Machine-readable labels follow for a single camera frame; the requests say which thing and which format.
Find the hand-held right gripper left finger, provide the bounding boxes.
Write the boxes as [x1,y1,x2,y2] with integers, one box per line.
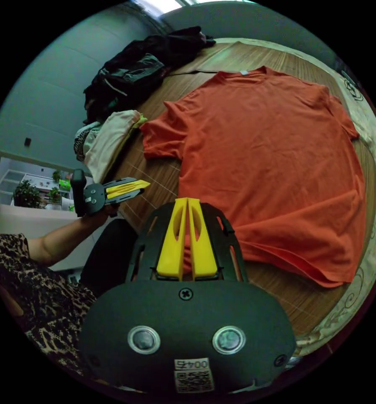
[156,197,188,281]

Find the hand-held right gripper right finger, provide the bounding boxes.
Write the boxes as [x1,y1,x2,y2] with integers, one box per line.
[188,198,219,282]

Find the person's left forearm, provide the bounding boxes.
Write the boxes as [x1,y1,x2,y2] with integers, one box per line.
[26,218,95,266]

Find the orange t-shirt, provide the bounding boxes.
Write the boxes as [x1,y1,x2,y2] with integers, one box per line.
[140,65,367,289]

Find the person's left hand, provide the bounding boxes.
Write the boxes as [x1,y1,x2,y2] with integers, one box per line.
[80,203,120,226]

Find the green potted plant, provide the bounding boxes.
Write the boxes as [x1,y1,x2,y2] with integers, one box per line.
[13,180,43,209]

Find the pile of clothes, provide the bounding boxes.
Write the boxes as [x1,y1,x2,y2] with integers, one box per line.
[73,26,217,181]

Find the person's body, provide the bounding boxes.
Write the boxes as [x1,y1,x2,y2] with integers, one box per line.
[0,218,139,379]

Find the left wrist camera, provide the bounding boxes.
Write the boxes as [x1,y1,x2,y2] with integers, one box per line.
[70,169,87,218]

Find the window with white frame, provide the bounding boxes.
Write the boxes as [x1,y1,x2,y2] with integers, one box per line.
[0,150,95,216]

